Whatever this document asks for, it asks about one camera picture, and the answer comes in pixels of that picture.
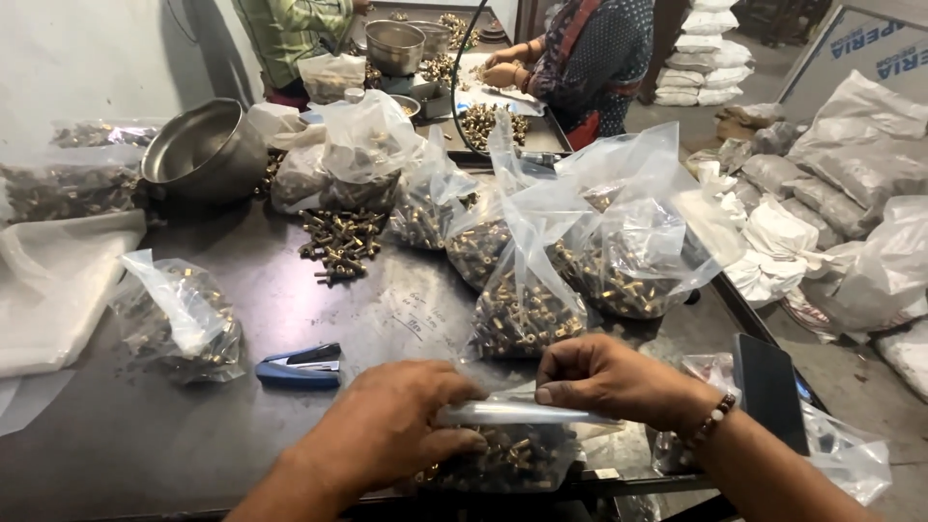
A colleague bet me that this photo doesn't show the person's right hand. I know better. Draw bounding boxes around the person's right hand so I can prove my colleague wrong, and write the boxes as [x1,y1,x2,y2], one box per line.
[534,333,726,437]

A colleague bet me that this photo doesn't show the person's left hand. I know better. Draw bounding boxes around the person's left hand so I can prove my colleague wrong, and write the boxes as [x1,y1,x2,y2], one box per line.
[288,360,491,500]

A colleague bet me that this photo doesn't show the clear bag of brass fittings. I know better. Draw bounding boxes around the clear bag of brass fittings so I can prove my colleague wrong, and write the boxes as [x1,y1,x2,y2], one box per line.
[417,391,624,495]
[49,117,169,150]
[547,122,748,321]
[444,109,537,292]
[109,249,246,384]
[464,194,592,361]
[388,125,481,252]
[0,144,149,226]
[297,52,368,106]
[270,90,421,216]

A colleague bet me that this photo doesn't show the blue stapler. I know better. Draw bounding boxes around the blue stapler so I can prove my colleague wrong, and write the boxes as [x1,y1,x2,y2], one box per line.
[255,343,343,390]

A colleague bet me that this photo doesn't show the black smartphone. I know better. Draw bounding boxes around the black smartphone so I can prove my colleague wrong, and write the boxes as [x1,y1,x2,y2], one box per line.
[732,333,812,458]

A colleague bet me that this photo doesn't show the pile of loose brass fittings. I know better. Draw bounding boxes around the pile of loose brass fittings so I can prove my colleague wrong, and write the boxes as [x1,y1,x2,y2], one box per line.
[297,209,389,285]

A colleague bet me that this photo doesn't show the empty clear plastic bags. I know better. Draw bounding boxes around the empty clear plastic bags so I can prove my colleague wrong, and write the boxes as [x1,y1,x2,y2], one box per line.
[652,352,893,507]

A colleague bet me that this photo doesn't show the heap of filled plastic bags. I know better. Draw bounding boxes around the heap of filled plastic bags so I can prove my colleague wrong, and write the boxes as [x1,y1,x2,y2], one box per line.
[685,70,928,400]

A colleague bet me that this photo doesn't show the heap of brass fittings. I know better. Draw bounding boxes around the heap of brass fittings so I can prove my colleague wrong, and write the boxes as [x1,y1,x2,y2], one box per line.
[458,101,532,152]

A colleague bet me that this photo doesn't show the large steel bowl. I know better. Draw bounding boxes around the large steel bowl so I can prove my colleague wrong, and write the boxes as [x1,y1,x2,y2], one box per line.
[141,98,269,205]

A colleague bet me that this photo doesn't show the stack of white sacks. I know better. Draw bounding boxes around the stack of white sacks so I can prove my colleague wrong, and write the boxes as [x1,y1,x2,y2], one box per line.
[652,0,755,108]

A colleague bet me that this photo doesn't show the folded white plastic sheet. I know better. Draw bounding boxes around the folded white plastic sheet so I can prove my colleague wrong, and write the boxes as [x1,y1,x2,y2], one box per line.
[0,210,148,379]

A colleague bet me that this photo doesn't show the steel pot on scale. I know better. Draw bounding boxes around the steel pot on scale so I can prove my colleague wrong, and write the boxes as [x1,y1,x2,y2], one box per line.
[364,19,427,78]

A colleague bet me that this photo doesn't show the white cardboard box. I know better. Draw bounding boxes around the white cardboard box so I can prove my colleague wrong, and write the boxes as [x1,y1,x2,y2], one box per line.
[777,6,928,120]

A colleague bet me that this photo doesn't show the beaded bracelet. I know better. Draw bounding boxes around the beaded bracelet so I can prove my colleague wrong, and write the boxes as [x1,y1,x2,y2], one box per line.
[680,392,738,452]

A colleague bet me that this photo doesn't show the black hose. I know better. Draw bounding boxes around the black hose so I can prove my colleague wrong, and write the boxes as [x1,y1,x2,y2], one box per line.
[449,0,563,168]

